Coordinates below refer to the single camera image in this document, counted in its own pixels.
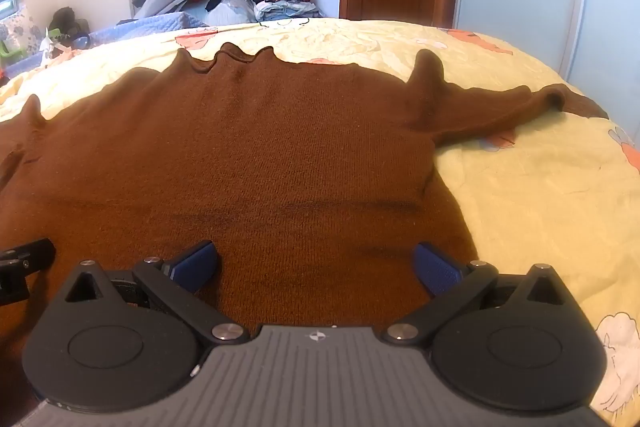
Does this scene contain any light blue quilt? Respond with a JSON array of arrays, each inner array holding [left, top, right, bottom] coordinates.
[[92, 11, 210, 42]]

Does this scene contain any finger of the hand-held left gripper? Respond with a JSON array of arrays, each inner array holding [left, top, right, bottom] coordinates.
[[0, 238, 56, 279]]

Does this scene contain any yellow printed blanket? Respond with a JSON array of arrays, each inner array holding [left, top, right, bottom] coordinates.
[[0, 17, 640, 427]]

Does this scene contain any brown knitted sweater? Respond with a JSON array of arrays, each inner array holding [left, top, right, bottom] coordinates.
[[0, 42, 608, 413]]

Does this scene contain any floral pillow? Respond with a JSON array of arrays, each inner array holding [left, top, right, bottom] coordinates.
[[0, 6, 45, 56]]

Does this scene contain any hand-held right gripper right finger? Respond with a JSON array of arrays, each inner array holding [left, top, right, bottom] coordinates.
[[382, 242, 576, 349]]

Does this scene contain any dark plush toy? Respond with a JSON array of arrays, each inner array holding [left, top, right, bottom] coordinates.
[[47, 7, 92, 45]]

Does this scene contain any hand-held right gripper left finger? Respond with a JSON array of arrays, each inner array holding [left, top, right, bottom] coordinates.
[[64, 240, 251, 347]]

